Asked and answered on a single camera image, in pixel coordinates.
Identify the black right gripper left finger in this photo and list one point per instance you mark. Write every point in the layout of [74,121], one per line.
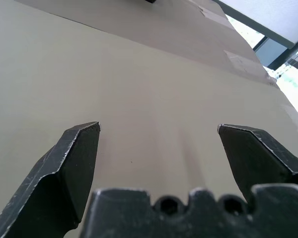
[52,178]

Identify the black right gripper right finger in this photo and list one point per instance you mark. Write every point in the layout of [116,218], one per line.
[258,158]

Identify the clear tape strip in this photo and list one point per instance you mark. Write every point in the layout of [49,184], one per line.
[243,65]
[214,16]
[294,118]

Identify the black object at table edge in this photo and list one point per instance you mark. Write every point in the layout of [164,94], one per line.
[151,1]

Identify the grey window frame bar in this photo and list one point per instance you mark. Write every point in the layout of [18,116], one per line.
[257,23]

